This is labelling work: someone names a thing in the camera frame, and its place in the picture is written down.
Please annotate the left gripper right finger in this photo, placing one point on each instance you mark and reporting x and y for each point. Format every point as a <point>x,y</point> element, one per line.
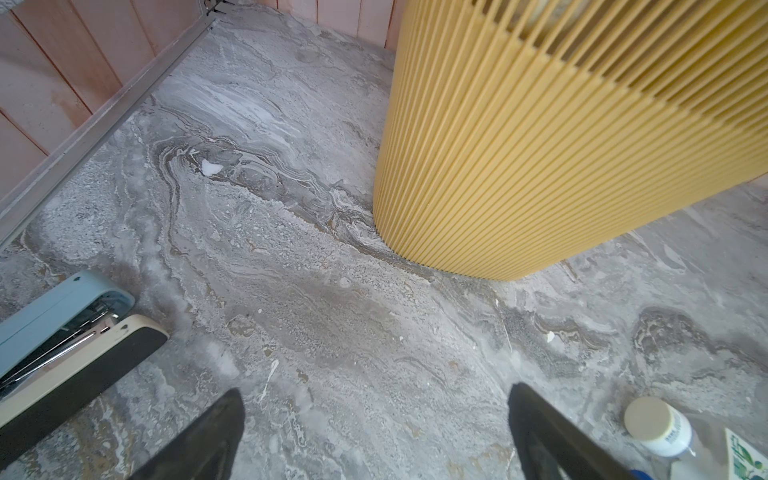
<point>549,446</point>

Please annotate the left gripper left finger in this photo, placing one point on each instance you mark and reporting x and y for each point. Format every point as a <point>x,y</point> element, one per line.
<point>206,449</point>

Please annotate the lime label bottle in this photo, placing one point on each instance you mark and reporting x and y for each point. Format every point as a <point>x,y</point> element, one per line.
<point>690,446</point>

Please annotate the blue label pepsi bottle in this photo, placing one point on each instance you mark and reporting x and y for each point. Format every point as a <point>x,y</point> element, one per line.
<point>640,475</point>

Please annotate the yellow ribbed waste bin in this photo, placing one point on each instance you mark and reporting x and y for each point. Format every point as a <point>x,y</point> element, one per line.
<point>521,133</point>

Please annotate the blue white stapler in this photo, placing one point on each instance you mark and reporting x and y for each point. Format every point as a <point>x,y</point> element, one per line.
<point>62,351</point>

